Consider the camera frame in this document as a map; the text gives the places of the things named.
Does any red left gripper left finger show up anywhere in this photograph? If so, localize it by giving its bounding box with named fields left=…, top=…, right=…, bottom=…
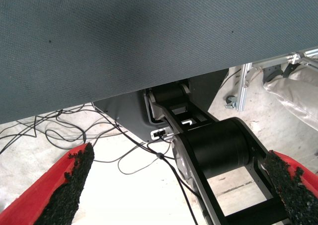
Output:
left=0, top=142, right=95, bottom=225

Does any thick black floor cable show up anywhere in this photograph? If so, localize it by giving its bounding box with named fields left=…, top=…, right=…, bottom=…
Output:
left=113, top=119, right=207, bottom=225

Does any thin black floor cable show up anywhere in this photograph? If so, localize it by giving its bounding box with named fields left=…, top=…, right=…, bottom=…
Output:
left=0, top=102, right=125, bottom=156

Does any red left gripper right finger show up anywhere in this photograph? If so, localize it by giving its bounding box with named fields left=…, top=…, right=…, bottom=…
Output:
left=263, top=150, right=318, bottom=225

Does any aluminium profile frame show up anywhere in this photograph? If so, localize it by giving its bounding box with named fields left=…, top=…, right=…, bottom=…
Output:
left=225, top=47, right=318, bottom=113

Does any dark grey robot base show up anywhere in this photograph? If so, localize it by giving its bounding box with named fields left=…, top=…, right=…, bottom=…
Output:
left=93, top=68, right=229, bottom=144

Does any thin grey floor cable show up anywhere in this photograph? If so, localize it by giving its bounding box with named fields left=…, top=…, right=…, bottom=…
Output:
left=93, top=135, right=175, bottom=175

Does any dark grey table cloth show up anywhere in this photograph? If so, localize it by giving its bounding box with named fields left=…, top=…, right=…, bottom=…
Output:
left=0, top=0, right=318, bottom=125

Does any small caster wheel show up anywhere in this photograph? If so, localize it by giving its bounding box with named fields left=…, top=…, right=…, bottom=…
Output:
left=225, top=95, right=237, bottom=109

